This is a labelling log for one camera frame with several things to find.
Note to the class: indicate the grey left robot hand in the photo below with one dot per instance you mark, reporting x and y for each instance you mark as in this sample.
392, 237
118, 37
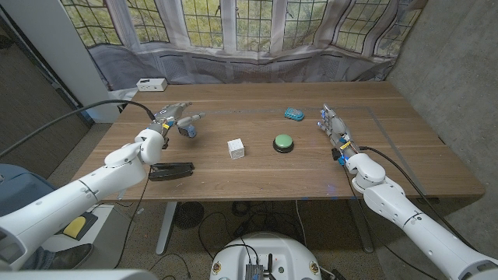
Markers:
169, 116

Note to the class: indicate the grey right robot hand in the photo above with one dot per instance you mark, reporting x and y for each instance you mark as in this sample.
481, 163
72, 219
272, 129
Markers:
337, 126

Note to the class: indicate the blue toy camera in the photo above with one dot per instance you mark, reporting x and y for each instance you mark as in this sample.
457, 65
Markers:
190, 132

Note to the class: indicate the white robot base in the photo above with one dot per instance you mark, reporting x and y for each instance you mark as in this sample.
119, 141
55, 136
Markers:
268, 249

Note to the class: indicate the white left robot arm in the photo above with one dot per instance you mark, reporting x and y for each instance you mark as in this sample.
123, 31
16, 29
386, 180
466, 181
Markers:
78, 190

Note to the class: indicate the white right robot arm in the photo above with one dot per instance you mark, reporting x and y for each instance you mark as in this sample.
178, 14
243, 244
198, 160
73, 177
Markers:
424, 229

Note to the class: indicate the teal toy phone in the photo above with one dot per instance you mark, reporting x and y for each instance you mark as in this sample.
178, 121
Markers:
294, 114

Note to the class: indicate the green push button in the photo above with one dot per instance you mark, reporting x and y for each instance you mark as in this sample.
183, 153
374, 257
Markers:
283, 142

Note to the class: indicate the white cube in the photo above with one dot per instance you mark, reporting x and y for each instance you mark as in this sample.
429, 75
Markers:
236, 149

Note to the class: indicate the white power strip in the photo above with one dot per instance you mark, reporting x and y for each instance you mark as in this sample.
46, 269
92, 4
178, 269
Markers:
151, 84

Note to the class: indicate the black stapler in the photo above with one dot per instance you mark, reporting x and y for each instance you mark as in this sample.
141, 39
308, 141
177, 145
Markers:
173, 171

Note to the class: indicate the black round floor fan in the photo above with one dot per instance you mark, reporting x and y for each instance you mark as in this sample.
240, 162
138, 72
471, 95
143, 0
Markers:
189, 215

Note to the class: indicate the printed window backdrop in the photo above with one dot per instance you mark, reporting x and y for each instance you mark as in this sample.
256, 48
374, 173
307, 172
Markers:
253, 58

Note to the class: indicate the grey table leg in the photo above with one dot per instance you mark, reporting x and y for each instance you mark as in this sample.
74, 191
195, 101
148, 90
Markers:
362, 229

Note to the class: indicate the white table leg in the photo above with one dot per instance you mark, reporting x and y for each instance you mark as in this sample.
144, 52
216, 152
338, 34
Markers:
166, 229

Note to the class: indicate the white floor platform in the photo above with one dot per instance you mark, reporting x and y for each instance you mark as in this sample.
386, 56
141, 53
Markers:
113, 233

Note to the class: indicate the black yellow foot pedal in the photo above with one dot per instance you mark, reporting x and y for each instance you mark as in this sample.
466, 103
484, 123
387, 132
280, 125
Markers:
74, 227

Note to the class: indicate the blue chair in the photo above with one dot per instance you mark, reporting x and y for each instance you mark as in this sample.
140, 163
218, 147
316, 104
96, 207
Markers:
19, 186

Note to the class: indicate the black shoe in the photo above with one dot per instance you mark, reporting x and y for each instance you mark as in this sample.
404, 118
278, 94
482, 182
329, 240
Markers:
74, 254

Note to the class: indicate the grey electronics box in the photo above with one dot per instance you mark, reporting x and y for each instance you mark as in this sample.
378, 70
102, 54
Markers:
253, 272

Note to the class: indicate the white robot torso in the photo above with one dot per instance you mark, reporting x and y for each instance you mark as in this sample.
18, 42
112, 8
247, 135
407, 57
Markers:
78, 275

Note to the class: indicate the person leg in jeans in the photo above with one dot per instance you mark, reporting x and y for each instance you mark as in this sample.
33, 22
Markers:
37, 258

